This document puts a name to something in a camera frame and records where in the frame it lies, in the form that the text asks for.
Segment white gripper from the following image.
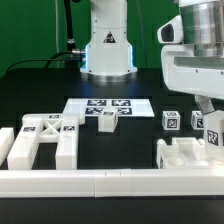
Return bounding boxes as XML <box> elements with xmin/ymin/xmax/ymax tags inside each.
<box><xmin>157</xmin><ymin>15</ymin><xmax>224</xmax><ymax>115</ymax></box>

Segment white chair seat part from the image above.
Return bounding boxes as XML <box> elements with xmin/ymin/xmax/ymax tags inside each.
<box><xmin>155</xmin><ymin>136</ymin><xmax>221</xmax><ymax>170</ymax></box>

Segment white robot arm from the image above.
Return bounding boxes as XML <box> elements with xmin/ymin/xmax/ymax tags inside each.
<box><xmin>81</xmin><ymin>0</ymin><xmax>224</xmax><ymax>113</ymax></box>

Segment white tagged cube right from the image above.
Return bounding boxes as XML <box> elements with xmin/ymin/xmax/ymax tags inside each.
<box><xmin>191</xmin><ymin>111</ymin><xmax>204</xmax><ymax>130</ymax></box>

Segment white tagged cube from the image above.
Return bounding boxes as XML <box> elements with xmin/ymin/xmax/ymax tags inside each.
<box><xmin>191</xmin><ymin>111</ymin><xmax>204</xmax><ymax>130</ymax></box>
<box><xmin>162</xmin><ymin>111</ymin><xmax>181</xmax><ymax>130</ymax></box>

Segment white tagged cube left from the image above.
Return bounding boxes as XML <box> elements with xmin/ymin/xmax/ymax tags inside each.
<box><xmin>162</xmin><ymin>111</ymin><xmax>181</xmax><ymax>130</ymax></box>

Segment white marker base plate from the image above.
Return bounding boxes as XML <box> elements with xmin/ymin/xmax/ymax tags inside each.
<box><xmin>63</xmin><ymin>98</ymin><xmax>154</xmax><ymax>117</ymax></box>

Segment white front fence wall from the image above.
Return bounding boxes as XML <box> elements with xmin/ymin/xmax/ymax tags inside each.
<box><xmin>0</xmin><ymin>169</ymin><xmax>224</xmax><ymax>198</ymax></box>

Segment white fence wall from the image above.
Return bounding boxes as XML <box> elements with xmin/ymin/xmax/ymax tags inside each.
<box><xmin>0</xmin><ymin>169</ymin><xmax>224</xmax><ymax>198</ymax></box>
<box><xmin>0</xmin><ymin>127</ymin><xmax>14</xmax><ymax>166</ymax></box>

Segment black cable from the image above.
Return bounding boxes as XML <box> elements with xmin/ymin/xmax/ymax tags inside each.
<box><xmin>4</xmin><ymin>49</ymin><xmax>86</xmax><ymax>76</ymax></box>

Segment black vertical hose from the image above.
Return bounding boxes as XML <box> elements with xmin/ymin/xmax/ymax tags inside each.
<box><xmin>63</xmin><ymin>0</ymin><xmax>76</xmax><ymax>52</ymax></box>

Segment white chair back frame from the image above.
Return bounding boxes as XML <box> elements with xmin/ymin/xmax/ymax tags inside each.
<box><xmin>7</xmin><ymin>113</ymin><xmax>85</xmax><ymax>170</ymax></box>

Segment white left fence wall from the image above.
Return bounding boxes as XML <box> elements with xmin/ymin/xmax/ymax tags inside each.
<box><xmin>0</xmin><ymin>127</ymin><xmax>14</xmax><ymax>166</ymax></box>

